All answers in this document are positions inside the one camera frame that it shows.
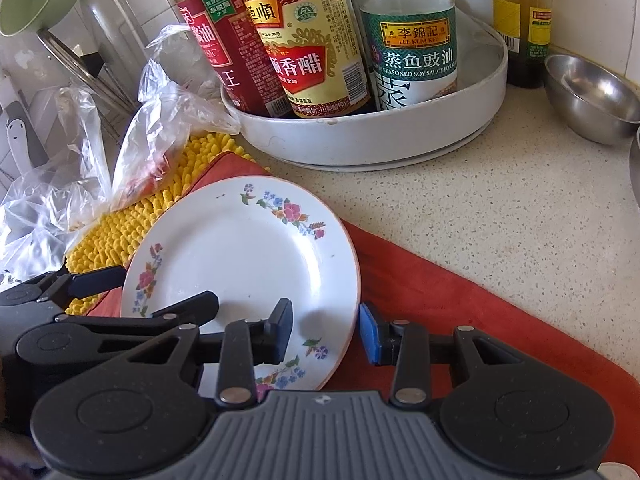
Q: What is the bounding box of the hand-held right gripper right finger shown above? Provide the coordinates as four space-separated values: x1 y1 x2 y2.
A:
359 302 532 405

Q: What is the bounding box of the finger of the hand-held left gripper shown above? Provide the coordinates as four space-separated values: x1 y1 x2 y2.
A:
15 290 221 367
0 265 127 318

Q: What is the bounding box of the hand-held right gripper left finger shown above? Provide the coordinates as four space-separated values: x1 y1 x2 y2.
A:
125 299 294 407

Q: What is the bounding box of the white floral plate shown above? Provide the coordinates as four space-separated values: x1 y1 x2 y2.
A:
120 176 362 392

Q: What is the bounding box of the stainless steel bowl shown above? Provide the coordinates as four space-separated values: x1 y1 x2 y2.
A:
629 127 640 193
543 54 640 147

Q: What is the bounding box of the yellow chenille mat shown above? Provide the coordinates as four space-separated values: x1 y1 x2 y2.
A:
65 132 273 317

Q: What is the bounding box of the red cloth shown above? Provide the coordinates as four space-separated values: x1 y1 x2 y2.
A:
85 152 640 428

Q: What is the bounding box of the clear plastic bag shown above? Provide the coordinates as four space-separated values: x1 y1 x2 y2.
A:
0 25 242 283

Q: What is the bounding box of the white round turntable tray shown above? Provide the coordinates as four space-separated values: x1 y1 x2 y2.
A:
220 7 510 167

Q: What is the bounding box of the glass pot lid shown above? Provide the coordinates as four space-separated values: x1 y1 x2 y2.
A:
36 27 138 126

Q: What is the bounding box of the clear glass container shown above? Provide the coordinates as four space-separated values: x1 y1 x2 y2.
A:
80 0 152 92

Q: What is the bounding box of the red label soy sauce bottle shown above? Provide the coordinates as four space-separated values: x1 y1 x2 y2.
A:
167 0 292 119

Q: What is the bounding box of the yellow label vinegar bottle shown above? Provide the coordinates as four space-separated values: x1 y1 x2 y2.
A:
232 0 374 120

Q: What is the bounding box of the clear purple label bottle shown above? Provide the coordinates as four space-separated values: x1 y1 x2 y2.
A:
357 0 459 111

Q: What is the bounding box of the yellow label dark sauce bottle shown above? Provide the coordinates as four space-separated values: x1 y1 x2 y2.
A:
490 0 555 90

